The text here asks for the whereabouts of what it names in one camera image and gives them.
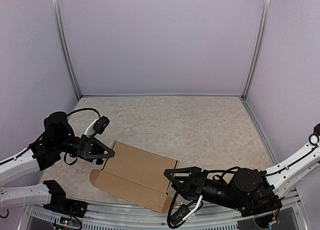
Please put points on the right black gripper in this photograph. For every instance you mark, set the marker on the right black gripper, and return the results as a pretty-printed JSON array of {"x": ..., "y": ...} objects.
[{"x": 189, "y": 189}]

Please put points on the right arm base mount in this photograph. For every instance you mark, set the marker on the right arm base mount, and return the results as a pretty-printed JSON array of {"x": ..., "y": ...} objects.
[{"x": 254, "y": 208}]

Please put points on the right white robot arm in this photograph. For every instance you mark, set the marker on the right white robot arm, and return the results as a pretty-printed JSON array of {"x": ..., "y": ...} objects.
[{"x": 286, "y": 174}]

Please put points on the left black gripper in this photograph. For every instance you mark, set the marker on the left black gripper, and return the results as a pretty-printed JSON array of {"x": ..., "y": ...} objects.
[{"x": 86, "y": 146}]

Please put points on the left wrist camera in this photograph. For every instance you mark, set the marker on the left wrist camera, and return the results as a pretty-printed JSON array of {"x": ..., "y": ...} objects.
[{"x": 97, "y": 126}]

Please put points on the aluminium corner post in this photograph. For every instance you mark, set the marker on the aluminium corner post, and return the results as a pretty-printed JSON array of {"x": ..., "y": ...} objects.
[
  {"x": 64, "y": 48},
  {"x": 257, "y": 49}
]

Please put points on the right aluminium corner post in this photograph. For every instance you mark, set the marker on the right aluminium corner post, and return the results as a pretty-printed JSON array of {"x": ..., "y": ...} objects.
[{"x": 257, "y": 49}]

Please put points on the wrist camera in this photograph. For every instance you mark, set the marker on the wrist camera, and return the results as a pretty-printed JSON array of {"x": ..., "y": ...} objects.
[
  {"x": 97, "y": 126},
  {"x": 186, "y": 211}
]

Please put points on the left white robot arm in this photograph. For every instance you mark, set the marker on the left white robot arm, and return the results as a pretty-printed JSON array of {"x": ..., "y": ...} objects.
[{"x": 34, "y": 158}]

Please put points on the front aluminium frame rail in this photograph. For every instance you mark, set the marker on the front aluminium frame rail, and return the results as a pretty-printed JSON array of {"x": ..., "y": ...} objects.
[{"x": 107, "y": 216}]

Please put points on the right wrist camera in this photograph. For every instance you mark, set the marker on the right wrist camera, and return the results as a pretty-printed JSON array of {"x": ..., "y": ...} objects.
[{"x": 186, "y": 211}]

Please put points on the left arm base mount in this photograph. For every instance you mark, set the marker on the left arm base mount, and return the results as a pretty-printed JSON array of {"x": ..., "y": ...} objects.
[{"x": 70, "y": 207}]

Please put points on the small circuit board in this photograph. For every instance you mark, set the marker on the small circuit board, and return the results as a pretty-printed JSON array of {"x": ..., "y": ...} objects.
[{"x": 62, "y": 221}]

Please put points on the brown cardboard box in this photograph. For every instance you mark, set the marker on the brown cardboard box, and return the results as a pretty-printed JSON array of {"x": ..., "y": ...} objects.
[{"x": 136, "y": 176}]

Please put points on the left aluminium corner post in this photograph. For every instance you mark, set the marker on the left aluminium corner post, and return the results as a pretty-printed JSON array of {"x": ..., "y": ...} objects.
[{"x": 64, "y": 48}]

